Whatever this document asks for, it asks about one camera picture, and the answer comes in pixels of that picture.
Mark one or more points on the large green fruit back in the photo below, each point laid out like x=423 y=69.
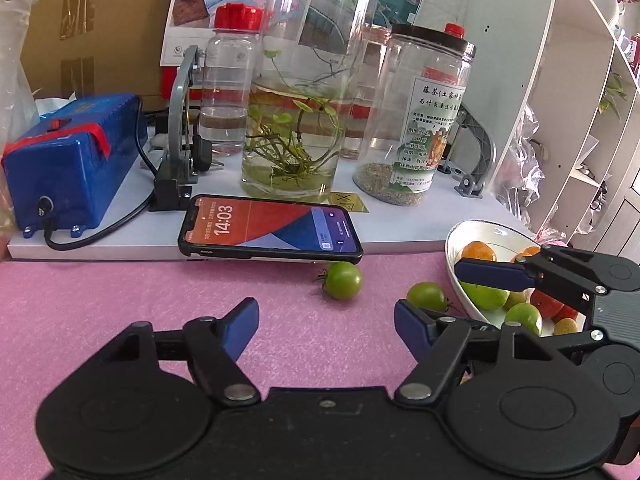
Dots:
x=527 y=315

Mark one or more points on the brown longan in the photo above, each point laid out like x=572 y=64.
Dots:
x=516 y=298
x=565 y=326

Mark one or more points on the glass vase with plant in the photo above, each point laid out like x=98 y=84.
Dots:
x=303 y=87

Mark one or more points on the small bottle red cap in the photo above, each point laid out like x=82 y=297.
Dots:
x=230 y=57

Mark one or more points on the cardboard box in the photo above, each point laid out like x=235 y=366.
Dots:
x=91 y=47

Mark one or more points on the left grey metal bracket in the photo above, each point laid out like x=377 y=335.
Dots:
x=173 y=184

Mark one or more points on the clear jar with label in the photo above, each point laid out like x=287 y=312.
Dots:
x=420 y=92

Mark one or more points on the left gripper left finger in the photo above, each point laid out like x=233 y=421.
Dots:
x=210 y=348

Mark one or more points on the small gold card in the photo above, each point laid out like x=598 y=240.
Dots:
x=349 y=201

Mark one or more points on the clear plastic bag right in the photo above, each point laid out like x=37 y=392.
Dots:
x=517 y=180

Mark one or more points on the potted green plant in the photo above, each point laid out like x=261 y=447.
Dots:
x=614 y=92

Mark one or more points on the green tomato right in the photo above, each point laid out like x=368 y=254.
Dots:
x=428 y=296

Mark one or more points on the white ceramic plate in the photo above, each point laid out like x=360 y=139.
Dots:
x=482 y=240

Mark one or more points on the small back tangerine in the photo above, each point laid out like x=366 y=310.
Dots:
x=479 y=251

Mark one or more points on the green tomato with stem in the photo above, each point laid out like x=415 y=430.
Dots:
x=341 y=281

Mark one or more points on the white raised board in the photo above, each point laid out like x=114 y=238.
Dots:
x=382 y=228

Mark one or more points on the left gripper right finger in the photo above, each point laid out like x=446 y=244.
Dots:
x=438 y=344

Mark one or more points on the black smartphone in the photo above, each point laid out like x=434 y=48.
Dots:
x=246 y=228

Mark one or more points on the white shelf unit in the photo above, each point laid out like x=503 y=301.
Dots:
x=555 y=56

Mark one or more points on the small tangerine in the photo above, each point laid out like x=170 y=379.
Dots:
x=479 y=251
x=526 y=253

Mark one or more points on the right grey metal bracket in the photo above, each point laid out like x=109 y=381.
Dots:
x=469 y=155

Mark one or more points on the red apple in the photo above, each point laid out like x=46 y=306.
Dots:
x=565 y=312
x=547 y=306

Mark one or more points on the grey metal bracket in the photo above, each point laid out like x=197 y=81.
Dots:
x=173 y=184
x=469 y=155

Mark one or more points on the white plastic bag left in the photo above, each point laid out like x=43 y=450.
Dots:
x=18 y=108

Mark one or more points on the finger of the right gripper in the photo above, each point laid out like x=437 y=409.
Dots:
x=502 y=275

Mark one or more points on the blue power box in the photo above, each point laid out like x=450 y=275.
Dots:
x=71 y=164

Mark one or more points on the pink floral tablecloth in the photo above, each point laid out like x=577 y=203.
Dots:
x=55 y=315

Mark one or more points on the large green fruit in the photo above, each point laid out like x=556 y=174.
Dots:
x=484 y=297
x=527 y=315

